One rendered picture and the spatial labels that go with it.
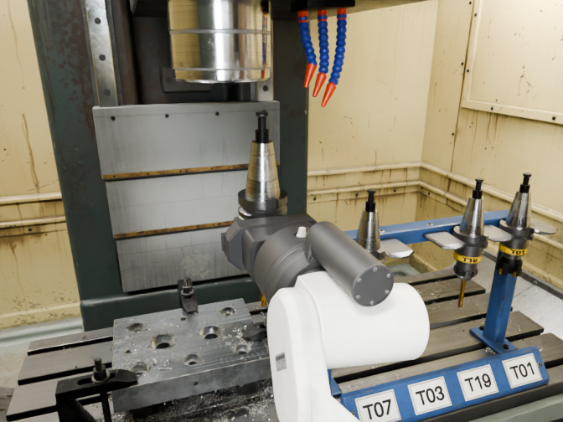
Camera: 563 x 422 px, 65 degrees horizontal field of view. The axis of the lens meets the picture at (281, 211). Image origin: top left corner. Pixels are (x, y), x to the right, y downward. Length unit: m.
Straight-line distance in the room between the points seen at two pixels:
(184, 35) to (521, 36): 1.15
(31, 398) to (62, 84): 0.70
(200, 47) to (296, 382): 0.50
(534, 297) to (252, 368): 0.97
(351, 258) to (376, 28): 1.52
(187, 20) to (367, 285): 0.49
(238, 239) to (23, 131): 1.20
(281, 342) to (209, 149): 0.91
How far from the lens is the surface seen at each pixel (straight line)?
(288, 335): 0.34
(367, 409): 0.88
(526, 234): 0.96
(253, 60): 0.70
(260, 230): 0.50
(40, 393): 1.07
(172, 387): 0.89
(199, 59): 0.69
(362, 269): 0.32
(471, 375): 0.99
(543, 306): 1.55
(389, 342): 0.37
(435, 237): 0.88
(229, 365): 0.89
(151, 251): 1.30
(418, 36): 1.91
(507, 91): 1.64
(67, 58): 1.23
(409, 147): 1.95
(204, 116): 1.20
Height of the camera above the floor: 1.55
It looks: 20 degrees down
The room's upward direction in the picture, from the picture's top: straight up
